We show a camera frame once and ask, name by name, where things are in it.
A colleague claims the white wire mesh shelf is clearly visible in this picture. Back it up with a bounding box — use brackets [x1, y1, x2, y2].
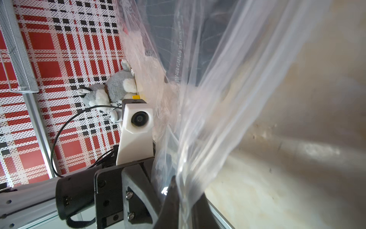
[1, 1, 39, 94]

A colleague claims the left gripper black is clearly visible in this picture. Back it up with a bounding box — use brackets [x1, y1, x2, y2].
[55, 157, 161, 229]

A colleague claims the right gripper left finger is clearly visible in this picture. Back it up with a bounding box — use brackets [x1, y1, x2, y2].
[153, 176, 180, 229]

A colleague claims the dark pinstriped shirt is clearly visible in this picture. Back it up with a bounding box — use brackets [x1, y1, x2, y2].
[141, 1, 237, 85]

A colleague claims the clear plastic vacuum bag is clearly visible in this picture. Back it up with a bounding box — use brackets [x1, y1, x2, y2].
[113, 1, 331, 229]

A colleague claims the grey husky plush toy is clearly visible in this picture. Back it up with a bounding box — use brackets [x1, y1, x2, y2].
[77, 59, 138, 114]

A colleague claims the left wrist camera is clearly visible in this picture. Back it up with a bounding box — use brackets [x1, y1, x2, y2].
[116, 99, 154, 166]

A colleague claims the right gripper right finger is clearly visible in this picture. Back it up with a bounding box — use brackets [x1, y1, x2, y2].
[191, 194, 220, 229]

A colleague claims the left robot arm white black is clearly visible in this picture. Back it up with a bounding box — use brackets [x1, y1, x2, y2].
[1, 158, 161, 229]

